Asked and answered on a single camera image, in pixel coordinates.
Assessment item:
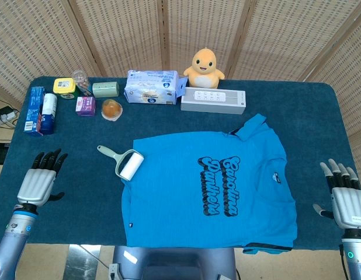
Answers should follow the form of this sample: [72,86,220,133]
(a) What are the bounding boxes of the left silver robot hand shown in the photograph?
[16,148,69,208]

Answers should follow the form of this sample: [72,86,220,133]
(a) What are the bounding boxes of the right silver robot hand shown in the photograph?
[313,159,361,232]

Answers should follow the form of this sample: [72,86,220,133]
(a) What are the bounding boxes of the green lint roller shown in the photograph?
[96,145,145,181]

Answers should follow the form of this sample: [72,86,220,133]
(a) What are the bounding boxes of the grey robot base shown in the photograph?
[109,245,237,280]

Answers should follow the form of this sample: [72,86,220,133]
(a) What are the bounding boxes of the dark teal carpeted table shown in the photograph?
[0,76,361,251]

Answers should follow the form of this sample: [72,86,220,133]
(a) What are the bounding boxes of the blue toothpaste box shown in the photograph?
[23,86,46,137]

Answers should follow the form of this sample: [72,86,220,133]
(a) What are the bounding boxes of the white and blue bottle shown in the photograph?
[40,93,58,135]

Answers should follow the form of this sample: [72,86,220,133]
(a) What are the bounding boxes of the floor power adapter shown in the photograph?
[0,106,19,128]

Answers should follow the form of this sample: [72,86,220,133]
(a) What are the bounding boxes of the metal table leg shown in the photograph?
[63,244,102,280]

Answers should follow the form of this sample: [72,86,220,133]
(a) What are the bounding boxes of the small purple box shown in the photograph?
[75,96,96,117]

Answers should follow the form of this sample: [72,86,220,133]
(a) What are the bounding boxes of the green jar yellow lid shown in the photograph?
[53,77,77,100]

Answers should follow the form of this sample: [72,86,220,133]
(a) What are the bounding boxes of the orange jelly cup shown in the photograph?
[100,99,123,121]

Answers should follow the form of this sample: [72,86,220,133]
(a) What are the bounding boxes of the clear jar of sticks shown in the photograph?
[72,70,93,96]

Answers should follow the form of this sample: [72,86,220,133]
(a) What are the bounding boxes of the pale green rectangular case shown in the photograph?
[92,81,120,98]

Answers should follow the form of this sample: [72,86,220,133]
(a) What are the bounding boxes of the blue printed t-shirt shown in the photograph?
[121,113,298,255]

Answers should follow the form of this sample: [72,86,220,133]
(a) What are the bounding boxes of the pale blue tissue pack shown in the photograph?
[123,69,189,105]

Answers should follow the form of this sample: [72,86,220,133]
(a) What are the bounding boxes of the grey power strip box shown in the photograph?
[180,86,247,115]

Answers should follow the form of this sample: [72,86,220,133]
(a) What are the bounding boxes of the woven folding screen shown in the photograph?
[0,0,361,164]

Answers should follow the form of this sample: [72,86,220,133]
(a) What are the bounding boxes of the orange plush toy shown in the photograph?
[183,48,225,89]

